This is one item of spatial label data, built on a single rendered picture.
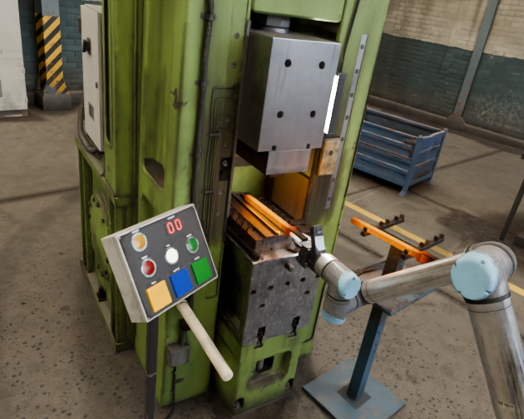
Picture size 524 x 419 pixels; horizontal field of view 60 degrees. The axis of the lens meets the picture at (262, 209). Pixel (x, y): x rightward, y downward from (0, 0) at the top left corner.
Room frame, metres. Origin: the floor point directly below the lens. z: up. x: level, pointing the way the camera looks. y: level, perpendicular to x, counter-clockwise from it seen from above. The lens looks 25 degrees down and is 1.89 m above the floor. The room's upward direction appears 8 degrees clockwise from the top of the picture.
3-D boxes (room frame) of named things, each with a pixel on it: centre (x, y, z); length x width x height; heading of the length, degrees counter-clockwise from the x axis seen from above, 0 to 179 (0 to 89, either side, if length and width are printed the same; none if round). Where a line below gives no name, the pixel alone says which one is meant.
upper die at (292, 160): (1.84, 0.04, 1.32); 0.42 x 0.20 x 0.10; 35
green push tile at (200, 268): (1.30, 0.18, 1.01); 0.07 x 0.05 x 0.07; 150
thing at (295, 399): (1.62, -0.10, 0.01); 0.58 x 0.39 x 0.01; 125
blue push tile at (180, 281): (1.21, 0.23, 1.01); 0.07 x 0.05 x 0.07; 150
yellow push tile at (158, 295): (1.13, 0.28, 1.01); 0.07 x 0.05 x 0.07; 150
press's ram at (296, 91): (1.86, 0.01, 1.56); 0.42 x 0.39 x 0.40; 35
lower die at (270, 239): (1.84, 0.04, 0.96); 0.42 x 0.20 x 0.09; 35
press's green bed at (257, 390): (1.88, 0.00, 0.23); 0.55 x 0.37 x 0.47; 35
